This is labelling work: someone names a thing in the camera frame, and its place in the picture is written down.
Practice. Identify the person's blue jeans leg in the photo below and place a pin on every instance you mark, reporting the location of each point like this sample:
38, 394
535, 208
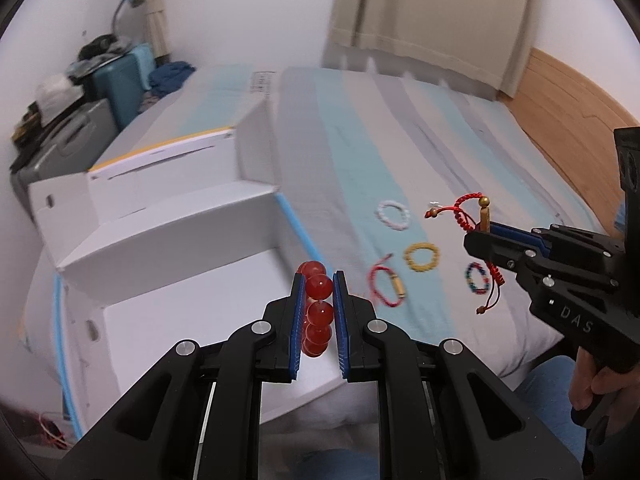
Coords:
545, 395

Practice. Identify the person's right hand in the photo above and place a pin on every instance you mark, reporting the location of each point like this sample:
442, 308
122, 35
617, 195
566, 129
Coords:
600, 385

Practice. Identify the wooden headboard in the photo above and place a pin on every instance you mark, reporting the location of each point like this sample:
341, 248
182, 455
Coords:
565, 110

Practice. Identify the dark clothes pile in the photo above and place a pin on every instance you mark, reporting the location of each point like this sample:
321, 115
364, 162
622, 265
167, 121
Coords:
100, 50

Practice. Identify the teal suitcase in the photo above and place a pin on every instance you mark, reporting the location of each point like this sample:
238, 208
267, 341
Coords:
125, 85

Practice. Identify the narrow cream curtain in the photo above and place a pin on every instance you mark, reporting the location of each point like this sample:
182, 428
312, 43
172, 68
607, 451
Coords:
156, 10

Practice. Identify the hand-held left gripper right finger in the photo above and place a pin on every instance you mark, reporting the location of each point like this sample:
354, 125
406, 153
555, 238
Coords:
342, 325

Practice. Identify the white cardboard box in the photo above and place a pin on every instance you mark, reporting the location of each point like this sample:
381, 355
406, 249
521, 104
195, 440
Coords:
165, 220

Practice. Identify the beige curtain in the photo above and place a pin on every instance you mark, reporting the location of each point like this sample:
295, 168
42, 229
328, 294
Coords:
430, 15

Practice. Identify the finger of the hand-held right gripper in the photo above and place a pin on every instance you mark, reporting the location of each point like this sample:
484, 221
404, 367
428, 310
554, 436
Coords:
520, 237
495, 252

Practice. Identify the grey suitcase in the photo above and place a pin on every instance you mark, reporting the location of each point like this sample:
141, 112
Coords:
65, 150

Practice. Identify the blue clothing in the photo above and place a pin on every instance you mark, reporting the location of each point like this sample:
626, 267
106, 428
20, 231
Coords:
170, 77

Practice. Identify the white cloth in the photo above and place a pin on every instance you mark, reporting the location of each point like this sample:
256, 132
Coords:
57, 97

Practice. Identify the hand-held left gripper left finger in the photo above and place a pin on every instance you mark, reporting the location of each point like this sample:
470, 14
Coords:
298, 325

